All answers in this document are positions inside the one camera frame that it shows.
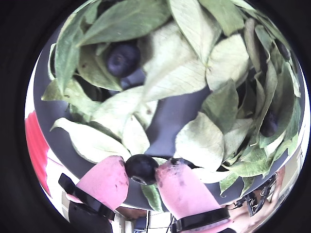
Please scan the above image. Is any dark grey round bowl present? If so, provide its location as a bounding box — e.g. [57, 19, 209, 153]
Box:
[31, 0, 308, 213]

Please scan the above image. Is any heap of green leaves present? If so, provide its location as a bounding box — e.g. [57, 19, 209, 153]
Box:
[41, 0, 304, 213]

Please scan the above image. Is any red ribbed plastic cup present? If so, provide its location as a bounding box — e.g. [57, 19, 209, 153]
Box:
[25, 110, 61, 197]

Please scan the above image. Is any pink padded gripper finger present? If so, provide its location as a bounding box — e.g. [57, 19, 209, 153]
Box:
[155, 157, 242, 233]
[57, 155, 130, 233]

